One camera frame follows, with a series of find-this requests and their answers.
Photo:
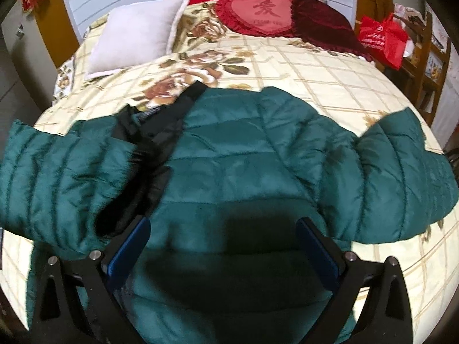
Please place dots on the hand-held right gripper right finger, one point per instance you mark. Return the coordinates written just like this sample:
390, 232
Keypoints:
317, 251

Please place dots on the wooden shelf rack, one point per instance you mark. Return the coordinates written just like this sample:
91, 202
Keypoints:
426, 64

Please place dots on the dark red velvet cushion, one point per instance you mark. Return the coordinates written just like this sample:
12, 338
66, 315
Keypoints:
322, 21

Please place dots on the red shopping bag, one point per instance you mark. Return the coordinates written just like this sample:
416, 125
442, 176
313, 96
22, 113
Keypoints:
382, 39

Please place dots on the bed with floral checked sheet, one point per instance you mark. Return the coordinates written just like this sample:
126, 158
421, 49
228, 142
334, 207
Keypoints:
287, 71

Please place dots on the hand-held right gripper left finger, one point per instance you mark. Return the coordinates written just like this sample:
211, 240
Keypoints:
131, 245

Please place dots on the red heart-shaped cushion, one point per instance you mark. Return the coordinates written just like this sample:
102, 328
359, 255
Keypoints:
258, 12

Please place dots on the white square pillow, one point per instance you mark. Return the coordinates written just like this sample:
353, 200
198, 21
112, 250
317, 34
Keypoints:
132, 36

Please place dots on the green puffer jacket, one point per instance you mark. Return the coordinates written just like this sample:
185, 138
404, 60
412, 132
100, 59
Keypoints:
244, 157

